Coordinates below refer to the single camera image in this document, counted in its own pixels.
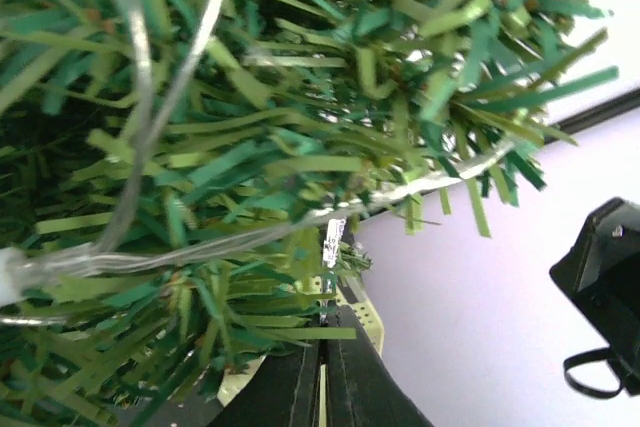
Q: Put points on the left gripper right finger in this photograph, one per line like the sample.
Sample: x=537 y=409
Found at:
x=360 y=389

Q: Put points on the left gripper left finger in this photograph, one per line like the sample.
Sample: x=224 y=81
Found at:
x=284 y=392

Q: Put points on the green plastic basket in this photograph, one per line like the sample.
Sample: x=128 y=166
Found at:
x=329 y=383

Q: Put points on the silver merry christmas sign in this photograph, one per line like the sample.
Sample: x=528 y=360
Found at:
x=334 y=232

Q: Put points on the small green christmas tree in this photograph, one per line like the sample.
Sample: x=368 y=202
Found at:
x=169 y=168

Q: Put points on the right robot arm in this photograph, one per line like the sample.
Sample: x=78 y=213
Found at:
x=600 y=276

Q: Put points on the black corner frame post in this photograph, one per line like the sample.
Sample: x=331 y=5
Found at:
x=600 y=113

